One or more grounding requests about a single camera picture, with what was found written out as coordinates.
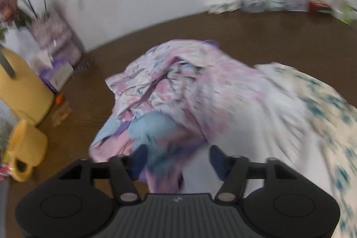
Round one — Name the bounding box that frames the grey printed tin box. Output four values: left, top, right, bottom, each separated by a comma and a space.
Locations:
283, 0, 310, 12

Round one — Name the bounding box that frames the green white small box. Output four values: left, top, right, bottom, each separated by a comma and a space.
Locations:
265, 0, 285, 11

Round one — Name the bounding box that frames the amber acrylic block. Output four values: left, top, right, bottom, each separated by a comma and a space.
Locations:
52, 103, 71, 127

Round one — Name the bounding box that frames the cream green-flowered garment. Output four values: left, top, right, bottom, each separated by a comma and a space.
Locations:
181, 61, 357, 238

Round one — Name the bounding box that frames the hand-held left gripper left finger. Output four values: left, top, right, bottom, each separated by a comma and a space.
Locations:
57, 145, 149, 204

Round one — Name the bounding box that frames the pink floral garment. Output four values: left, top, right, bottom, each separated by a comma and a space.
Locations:
105, 39, 307, 149

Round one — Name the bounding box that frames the pastel tie-dye garment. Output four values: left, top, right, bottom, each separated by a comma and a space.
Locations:
89, 111, 201, 194

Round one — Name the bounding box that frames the dark red box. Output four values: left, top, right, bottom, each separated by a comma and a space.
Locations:
308, 0, 335, 14

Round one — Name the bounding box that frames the yellow thermos jug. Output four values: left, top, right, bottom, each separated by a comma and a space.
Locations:
0, 44, 55, 127

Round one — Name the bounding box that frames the purple tissue box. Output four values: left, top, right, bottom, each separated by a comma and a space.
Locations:
31, 50, 74, 92

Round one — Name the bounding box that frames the yellow mug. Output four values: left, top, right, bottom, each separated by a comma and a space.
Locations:
6, 119, 48, 182

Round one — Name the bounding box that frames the small dark card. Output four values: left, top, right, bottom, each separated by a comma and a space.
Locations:
73, 58, 94, 72

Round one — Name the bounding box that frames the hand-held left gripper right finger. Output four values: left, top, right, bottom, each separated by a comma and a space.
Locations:
209, 145, 301, 204

